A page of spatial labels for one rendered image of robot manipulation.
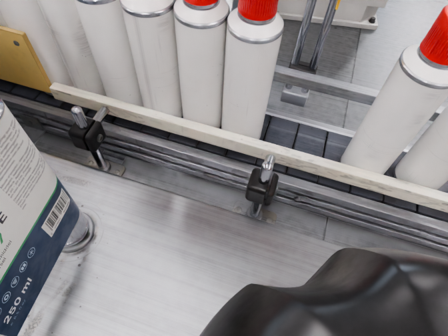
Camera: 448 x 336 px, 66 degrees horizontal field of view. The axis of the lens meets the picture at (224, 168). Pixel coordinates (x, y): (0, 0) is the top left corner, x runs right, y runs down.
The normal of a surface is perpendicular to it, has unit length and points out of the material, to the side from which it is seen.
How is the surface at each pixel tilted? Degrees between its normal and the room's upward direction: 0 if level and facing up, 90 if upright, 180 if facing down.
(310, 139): 0
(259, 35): 45
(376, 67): 0
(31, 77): 90
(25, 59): 90
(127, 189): 0
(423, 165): 90
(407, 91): 90
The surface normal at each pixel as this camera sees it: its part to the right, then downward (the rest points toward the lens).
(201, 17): 0.04, 0.16
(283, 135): 0.04, -0.54
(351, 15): -0.14, 0.83
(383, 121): -0.79, 0.50
